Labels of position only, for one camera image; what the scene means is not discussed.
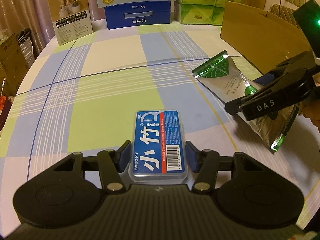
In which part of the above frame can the silver green foil pouch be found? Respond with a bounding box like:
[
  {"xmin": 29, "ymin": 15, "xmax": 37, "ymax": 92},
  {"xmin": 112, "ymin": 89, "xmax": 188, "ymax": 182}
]
[{"xmin": 192, "ymin": 50, "xmax": 298, "ymax": 151}]

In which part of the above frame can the blue dental floss box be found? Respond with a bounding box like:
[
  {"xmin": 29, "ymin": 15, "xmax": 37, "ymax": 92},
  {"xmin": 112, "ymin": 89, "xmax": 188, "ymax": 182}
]
[{"xmin": 129, "ymin": 110, "xmax": 188, "ymax": 185}]

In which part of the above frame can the quilted brown chair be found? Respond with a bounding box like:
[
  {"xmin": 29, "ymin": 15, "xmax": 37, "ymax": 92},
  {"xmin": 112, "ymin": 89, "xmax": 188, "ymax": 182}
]
[{"xmin": 269, "ymin": 4, "xmax": 300, "ymax": 29}]

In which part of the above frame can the checkered tablecloth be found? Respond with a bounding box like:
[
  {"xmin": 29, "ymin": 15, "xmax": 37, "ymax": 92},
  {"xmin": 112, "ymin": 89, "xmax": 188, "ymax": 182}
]
[{"xmin": 1, "ymin": 20, "xmax": 319, "ymax": 236}]

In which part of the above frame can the dark blue milk carton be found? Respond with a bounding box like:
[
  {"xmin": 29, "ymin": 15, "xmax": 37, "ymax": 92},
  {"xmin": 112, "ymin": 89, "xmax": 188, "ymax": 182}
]
[{"xmin": 104, "ymin": 1, "xmax": 171, "ymax": 29}]

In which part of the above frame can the white humidifier product box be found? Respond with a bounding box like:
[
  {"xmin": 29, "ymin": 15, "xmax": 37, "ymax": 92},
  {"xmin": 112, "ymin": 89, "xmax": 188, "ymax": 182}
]
[{"xmin": 47, "ymin": 0, "xmax": 93, "ymax": 46}]

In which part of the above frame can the pink curtain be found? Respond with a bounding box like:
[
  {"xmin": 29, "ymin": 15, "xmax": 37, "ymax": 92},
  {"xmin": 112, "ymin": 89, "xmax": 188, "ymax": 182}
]
[{"xmin": 1, "ymin": 0, "xmax": 105, "ymax": 56}]

